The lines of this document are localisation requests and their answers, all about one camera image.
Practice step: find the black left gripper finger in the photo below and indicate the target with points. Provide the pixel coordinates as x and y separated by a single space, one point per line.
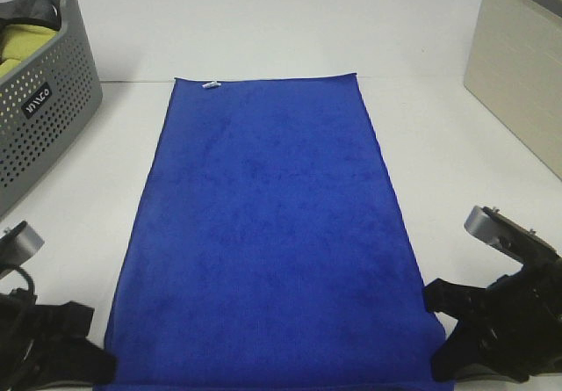
70 321
72 362

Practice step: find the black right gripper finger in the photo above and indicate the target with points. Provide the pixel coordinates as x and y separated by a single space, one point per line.
441 296
462 357

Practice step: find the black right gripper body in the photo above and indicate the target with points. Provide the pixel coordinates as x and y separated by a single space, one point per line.
521 322

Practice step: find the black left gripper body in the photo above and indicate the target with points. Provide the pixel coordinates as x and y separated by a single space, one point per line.
22 359

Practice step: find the blue microfiber towel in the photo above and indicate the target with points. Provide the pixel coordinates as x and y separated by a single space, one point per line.
268 251

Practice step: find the grey perforated plastic basket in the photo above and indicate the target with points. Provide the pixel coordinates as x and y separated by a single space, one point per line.
45 103

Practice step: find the beige storage box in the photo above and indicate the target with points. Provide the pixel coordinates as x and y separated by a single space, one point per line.
514 70

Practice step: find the yellow-green towel in basket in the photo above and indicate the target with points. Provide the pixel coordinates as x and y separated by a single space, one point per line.
19 42

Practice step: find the black cloth in basket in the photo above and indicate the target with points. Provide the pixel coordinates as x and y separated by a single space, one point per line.
41 13

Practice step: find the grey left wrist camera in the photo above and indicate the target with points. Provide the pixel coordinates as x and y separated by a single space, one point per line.
18 245

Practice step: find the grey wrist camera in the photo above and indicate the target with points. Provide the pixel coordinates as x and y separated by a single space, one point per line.
18 245
520 244

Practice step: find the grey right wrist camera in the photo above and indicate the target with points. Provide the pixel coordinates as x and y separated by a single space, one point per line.
520 244

